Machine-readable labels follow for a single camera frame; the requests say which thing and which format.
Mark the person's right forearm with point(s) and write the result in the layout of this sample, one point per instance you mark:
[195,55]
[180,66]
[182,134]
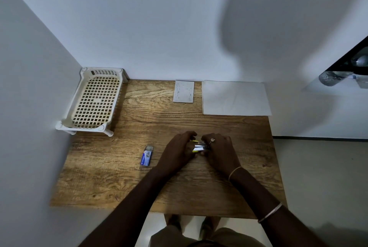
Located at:
[270,212]

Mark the small white paper card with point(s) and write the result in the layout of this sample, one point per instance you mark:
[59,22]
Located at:
[184,91]

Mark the person's left fingers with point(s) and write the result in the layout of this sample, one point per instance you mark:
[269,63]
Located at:
[192,140]

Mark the silver bangle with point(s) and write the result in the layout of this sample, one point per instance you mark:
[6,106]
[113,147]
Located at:
[270,213]

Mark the black shelf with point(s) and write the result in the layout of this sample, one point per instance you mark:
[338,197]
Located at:
[349,59]

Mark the stack of white paper sheets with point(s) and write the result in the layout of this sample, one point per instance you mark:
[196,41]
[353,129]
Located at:
[235,98]

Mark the person's left forearm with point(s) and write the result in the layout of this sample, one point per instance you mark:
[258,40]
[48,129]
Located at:
[126,209]

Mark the yellow stapler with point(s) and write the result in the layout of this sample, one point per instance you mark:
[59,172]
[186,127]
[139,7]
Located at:
[199,146]

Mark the person's right fingers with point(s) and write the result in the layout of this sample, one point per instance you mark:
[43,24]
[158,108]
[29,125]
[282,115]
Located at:
[209,143]

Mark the white plastic basket tray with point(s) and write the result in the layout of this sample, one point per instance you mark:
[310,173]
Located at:
[93,101]

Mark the person's right hand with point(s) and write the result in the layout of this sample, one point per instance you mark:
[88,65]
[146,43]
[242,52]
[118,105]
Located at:
[222,154]

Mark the person's legs in khaki trousers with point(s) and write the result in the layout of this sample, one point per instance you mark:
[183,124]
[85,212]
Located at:
[207,234]

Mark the blue staples box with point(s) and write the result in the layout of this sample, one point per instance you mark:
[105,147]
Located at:
[147,155]

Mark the person's left hand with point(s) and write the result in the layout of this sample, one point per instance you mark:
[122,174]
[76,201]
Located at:
[175,151]

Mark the clear plastic bottle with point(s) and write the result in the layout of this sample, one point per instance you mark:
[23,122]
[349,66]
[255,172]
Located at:
[335,77]

